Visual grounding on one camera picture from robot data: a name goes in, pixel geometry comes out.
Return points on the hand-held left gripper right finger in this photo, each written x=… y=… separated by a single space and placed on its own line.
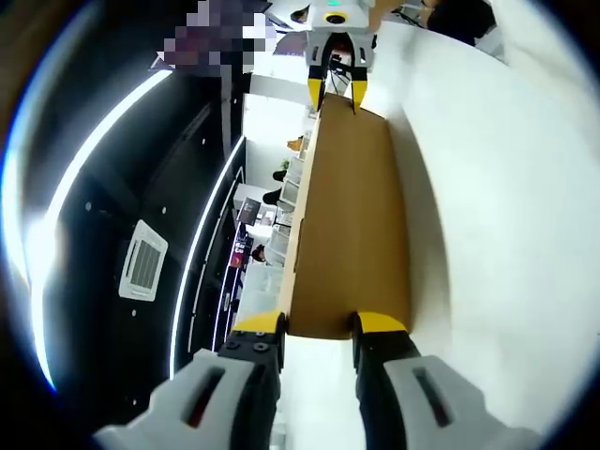
x=403 y=389

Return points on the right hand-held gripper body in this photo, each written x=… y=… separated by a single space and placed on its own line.
x=340 y=16

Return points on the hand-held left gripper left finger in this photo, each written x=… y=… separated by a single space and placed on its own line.
x=225 y=389

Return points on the brown cardboard shoe box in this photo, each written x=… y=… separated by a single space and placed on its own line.
x=347 y=211

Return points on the person's right hand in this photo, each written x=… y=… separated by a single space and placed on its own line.
x=379 y=11

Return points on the orange object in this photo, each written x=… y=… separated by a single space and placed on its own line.
x=294 y=143

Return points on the red hanging screen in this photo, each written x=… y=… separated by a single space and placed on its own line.
x=240 y=250

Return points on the ceiling light strip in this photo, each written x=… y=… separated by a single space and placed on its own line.
x=206 y=244
x=61 y=206

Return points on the ceiling air conditioner unit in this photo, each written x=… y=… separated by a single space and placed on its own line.
x=143 y=260

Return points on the dark hanging screen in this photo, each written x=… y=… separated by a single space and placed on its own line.
x=248 y=210

